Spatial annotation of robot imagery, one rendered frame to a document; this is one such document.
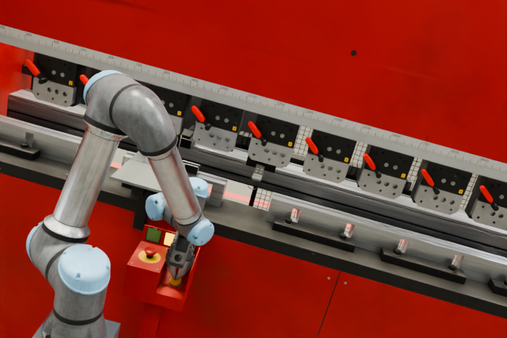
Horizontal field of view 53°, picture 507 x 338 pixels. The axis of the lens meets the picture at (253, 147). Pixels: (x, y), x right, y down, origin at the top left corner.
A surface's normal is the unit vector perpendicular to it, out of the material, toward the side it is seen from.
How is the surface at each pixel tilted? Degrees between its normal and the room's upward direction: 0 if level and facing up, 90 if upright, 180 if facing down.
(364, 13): 90
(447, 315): 90
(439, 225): 90
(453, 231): 90
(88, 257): 8
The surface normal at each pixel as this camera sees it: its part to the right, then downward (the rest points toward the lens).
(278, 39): -0.13, 0.30
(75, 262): 0.32, -0.86
